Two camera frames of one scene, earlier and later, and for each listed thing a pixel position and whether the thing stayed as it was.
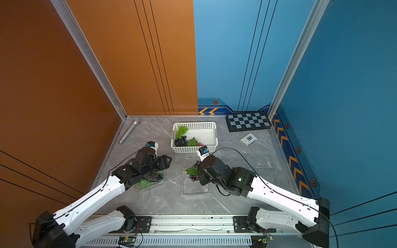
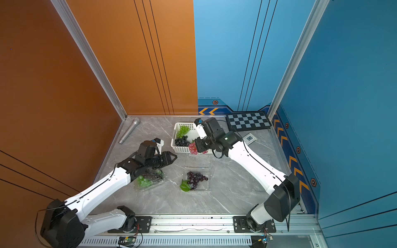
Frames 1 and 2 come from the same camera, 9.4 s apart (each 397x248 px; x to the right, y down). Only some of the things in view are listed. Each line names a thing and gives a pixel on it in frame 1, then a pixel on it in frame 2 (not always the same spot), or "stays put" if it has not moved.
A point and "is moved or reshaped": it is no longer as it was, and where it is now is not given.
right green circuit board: x=265 y=239 stays put
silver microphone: x=135 y=122 stays put
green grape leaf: x=192 y=170 -> x=184 y=186
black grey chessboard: x=248 y=121 stays put
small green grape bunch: x=181 y=130 stays put
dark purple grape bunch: x=193 y=177 is moved or reshaped
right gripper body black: x=205 y=177 -> x=207 y=143
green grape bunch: x=143 y=183 stays put
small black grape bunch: x=181 y=142 stays put
